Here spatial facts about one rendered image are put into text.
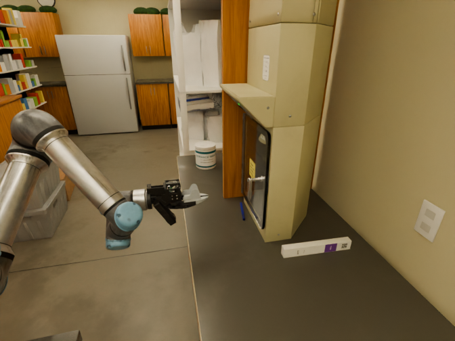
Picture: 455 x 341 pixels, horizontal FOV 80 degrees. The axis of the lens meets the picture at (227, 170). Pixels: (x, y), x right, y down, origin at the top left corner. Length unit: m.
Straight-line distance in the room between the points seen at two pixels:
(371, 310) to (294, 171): 0.48
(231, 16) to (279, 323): 1.08
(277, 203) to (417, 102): 0.55
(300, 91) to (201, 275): 0.69
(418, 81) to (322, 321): 0.77
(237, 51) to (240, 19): 0.12
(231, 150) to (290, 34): 0.61
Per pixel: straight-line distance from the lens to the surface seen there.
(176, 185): 0.98
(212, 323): 0.89
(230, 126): 1.26
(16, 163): 1.01
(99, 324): 2.20
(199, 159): 1.70
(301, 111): 0.94
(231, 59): 1.21
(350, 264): 1.12
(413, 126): 1.06
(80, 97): 5.97
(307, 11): 0.92
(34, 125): 0.92
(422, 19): 1.09
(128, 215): 0.81
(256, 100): 0.87
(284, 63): 0.88
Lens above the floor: 1.66
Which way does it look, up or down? 25 degrees down
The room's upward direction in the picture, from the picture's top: straight up
